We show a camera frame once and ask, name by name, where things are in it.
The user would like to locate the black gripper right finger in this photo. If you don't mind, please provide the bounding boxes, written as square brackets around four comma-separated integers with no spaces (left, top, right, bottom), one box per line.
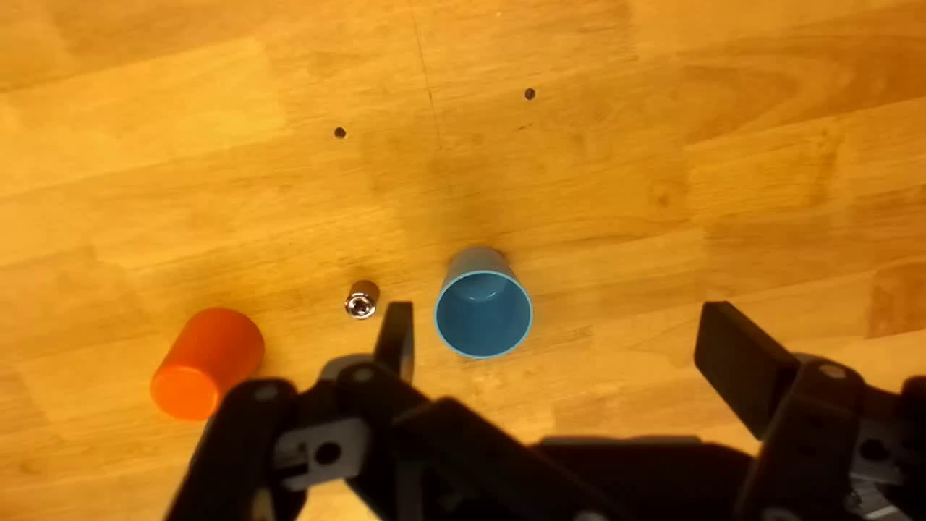
[692,299,926,521]

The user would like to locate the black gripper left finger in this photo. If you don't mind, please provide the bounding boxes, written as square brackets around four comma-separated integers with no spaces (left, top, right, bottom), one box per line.
[164,299,620,521]

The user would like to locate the small silver metal object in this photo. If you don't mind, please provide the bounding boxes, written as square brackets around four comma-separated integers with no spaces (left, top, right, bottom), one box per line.
[342,278,381,320]

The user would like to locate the light blue plastic cup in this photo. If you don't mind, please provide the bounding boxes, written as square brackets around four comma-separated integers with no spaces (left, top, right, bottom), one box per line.
[431,244,534,361]

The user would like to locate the orange plastic cup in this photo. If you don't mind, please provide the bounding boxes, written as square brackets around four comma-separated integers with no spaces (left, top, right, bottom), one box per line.
[146,307,268,423]

